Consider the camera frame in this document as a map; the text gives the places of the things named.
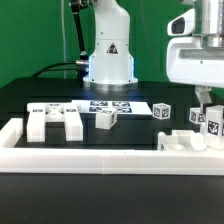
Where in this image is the white tagged cube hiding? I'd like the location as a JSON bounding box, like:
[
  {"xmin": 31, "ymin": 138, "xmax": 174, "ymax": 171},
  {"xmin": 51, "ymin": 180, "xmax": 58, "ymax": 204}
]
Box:
[
  {"xmin": 152, "ymin": 103, "xmax": 171, "ymax": 120},
  {"xmin": 189, "ymin": 108, "xmax": 205, "ymax": 124}
]

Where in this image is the white chair seat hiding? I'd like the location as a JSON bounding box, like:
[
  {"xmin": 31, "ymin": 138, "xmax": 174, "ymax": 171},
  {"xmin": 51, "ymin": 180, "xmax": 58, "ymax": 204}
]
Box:
[{"xmin": 157, "ymin": 130, "xmax": 207, "ymax": 151}]

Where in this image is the white chair back frame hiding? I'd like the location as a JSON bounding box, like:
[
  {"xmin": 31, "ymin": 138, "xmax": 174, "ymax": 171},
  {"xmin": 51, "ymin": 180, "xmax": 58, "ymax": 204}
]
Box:
[{"xmin": 26, "ymin": 102, "xmax": 83, "ymax": 142}]

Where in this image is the white U-shaped boundary fence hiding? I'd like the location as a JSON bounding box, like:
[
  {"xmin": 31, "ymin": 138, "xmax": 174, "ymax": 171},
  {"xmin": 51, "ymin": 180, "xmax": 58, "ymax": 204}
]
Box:
[{"xmin": 0, "ymin": 118, "xmax": 224, "ymax": 176}]

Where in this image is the black raised platform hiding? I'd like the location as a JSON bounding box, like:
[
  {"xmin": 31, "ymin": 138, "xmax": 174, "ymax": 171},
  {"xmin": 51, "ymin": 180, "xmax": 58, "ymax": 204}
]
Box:
[{"xmin": 0, "ymin": 78, "xmax": 199, "ymax": 121}]

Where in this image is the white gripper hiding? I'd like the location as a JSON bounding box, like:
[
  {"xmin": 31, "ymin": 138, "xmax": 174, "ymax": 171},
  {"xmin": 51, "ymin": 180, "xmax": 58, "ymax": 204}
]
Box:
[{"xmin": 166, "ymin": 0, "xmax": 224, "ymax": 109}]

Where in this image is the white flat tag board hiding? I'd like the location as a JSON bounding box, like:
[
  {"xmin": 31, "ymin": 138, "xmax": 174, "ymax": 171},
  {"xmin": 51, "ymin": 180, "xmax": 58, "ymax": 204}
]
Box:
[{"xmin": 72, "ymin": 100, "xmax": 152, "ymax": 115}]

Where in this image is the black cable bundle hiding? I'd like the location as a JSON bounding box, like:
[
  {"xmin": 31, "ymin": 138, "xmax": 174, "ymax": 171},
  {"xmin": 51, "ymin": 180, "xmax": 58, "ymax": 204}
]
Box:
[{"xmin": 31, "ymin": 60, "xmax": 88, "ymax": 80}]

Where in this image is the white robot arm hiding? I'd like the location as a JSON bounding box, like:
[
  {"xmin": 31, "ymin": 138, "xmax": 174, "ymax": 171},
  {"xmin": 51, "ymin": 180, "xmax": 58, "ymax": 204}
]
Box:
[{"xmin": 70, "ymin": 0, "xmax": 224, "ymax": 106}]

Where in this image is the white tagged cube right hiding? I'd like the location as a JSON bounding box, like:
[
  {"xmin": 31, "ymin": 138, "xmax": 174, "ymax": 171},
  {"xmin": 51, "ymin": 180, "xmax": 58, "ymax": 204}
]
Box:
[{"xmin": 189, "ymin": 108, "xmax": 205, "ymax": 124}]

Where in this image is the white tagged cube middle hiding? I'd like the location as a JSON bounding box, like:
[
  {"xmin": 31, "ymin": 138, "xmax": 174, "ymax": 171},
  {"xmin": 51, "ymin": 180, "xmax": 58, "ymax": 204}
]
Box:
[{"xmin": 152, "ymin": 103, "xmax": 171, "ymax": 120}]

